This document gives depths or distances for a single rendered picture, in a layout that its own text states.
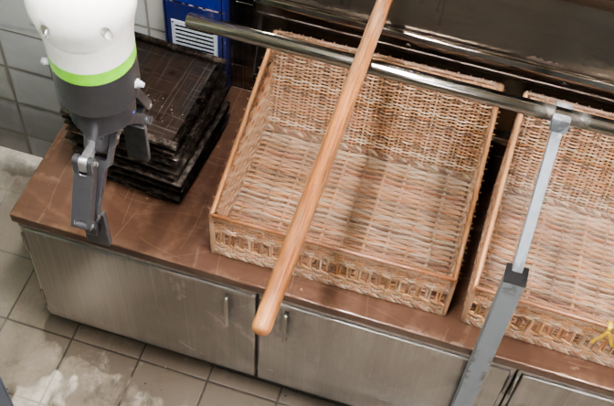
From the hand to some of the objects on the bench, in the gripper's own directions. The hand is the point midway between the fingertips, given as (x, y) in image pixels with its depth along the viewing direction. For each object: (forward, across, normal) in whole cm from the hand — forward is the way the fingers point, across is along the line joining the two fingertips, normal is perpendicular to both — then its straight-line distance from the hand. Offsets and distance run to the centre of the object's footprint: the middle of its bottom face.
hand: (119, 193), depth 125 cm
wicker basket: (+89, -66, +80) cm, 137 cm away
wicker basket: (+90, -68, +22) cm, 115 cm away
